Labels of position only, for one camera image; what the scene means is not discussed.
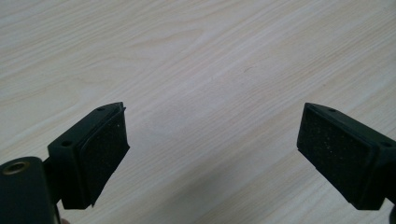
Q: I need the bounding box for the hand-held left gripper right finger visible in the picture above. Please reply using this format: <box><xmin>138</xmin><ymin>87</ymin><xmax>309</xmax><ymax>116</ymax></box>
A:
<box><xmin>296</xmin><ymin>102</ymin><xmax>396</xmax><ymax>211</ymax></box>

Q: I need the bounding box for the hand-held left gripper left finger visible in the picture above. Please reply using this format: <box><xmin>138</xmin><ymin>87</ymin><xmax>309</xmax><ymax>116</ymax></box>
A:
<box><xmin>43</xmin><ymin>101</ymin><xmax>131</xmax><ymax>210</ymax></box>

